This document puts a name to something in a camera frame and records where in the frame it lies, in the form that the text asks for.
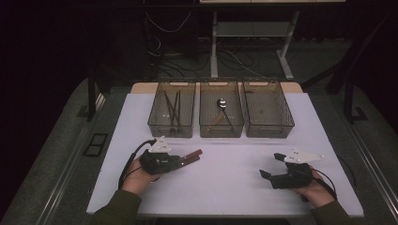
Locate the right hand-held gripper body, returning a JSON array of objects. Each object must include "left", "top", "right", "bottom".
[{"left": 270, "top": 147, "right": 325, "bottom": 190}]

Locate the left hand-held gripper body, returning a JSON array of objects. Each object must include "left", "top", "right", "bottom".
[{"left": 139, "top": 135, "right": 182, "bottom": 175}]

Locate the black chopstick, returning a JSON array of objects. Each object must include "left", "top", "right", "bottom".
[
  {"left": 170, "top": 92, "right": 179, "bottom": 126},
  {"left": 163, "top": 90, "right": 175, "bottom": 124}
]

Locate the transparent grey plastic bin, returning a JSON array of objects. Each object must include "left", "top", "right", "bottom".
[
  {"left": 242, "top": 77, "right": 296, "bottom": 139},
  {"left": 198, "top": 77, "right": 245, "bottom": 139},
  {"left": 147, "top": 78, "right": 197, "bottom": 139}
]

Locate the dark metal spoon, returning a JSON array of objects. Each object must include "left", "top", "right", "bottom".
[{"left": 217, "top": 97, "right": 234, "bottom": 127}]

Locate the person's right hand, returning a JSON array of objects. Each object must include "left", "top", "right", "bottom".
[{"left": 294, "top": 170, "right": 336, "bottom": 209}]

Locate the person's left hand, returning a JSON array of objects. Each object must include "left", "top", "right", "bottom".
[{"left": 121, "top": 157, "right": 162, "bottom": 195}]

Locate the left hand-held gripper cable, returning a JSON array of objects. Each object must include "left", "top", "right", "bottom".
[{"left": 117, "top": 139, "right": 158, "bottom": 190}]

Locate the hand-held gripper cable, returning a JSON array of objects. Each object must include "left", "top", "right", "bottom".
[
  {"left": 117, "top": 139, "right": 158, "bottom": 190},
  {"left": 313, "top": 168, "right": 338, "bottom": 201}
]

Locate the right hand-held gripper cable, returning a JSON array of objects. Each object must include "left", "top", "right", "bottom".
[{"left": 313, "top": 168, "right": 338, "bottom": 201}]

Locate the aluminium rail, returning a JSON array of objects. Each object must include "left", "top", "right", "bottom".
[
  {"left": 344, "top": 120, "right": 398, "bottom": 217},
  {"left": 36, "top": 93, "right": 107, "bottom": 225}
]

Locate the black stand post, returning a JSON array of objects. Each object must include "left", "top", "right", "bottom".
[
  {"left": 87, "top": 71, "right": 98, "bottom": 123},
  {"left": 344, "top": 78, "right": 370, "bottom": 125}
]

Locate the tangle of black floor cables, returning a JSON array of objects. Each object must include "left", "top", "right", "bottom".
[{"left": 146, "top": 37, "right": 256, "bottom": 79}]

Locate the white metal desk frame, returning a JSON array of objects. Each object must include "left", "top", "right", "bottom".
[{"left": 199, "top": 0, "right": 346, "bottom": 81}]

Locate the thin white hanging cable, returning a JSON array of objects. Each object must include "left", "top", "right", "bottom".
[{"left": 145, "top": 10, "right": 192, "bottom": 34}]

